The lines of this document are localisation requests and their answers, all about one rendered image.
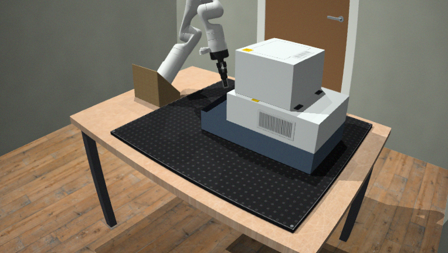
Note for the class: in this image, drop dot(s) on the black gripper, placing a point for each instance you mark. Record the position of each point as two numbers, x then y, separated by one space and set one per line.
221 65

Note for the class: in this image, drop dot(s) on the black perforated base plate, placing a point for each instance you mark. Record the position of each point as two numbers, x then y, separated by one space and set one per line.
275 192

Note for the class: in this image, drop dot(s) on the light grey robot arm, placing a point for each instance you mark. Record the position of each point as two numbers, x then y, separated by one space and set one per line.
216 39

